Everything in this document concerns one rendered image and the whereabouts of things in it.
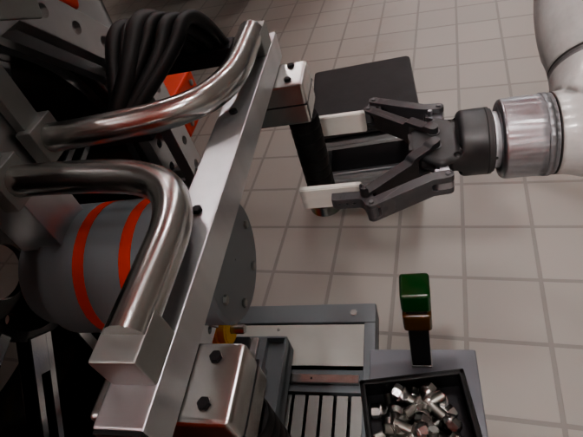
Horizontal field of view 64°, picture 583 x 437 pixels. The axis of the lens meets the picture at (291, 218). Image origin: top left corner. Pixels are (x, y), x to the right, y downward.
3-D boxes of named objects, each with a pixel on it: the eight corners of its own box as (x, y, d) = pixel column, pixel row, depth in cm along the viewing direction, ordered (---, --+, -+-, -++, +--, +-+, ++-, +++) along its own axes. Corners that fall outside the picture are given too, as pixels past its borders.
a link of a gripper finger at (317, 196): (364, 199, 53) (364, 205, 53) (304, 205, 55) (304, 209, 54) (361, 180, 51) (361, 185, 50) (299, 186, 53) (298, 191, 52)
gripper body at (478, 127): (497, 190, 52) (412, 197, 55) (486, 142, 58) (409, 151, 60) (502, 136, 47) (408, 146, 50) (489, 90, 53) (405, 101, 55)
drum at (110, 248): (116, 257, 62) (53, 179, 52) (269, 249, 56) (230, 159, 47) (68, 356, 52) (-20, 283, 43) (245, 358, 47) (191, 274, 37)
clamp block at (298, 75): (244, 107, 57) (229, 68, 53) (317, 97, 54) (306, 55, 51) (235, 133, 53) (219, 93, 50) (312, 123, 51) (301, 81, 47)
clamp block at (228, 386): (152, 375, 34) (114, 338, 30) (270, 377, 32) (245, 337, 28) (126, 448, 31) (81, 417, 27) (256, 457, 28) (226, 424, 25)
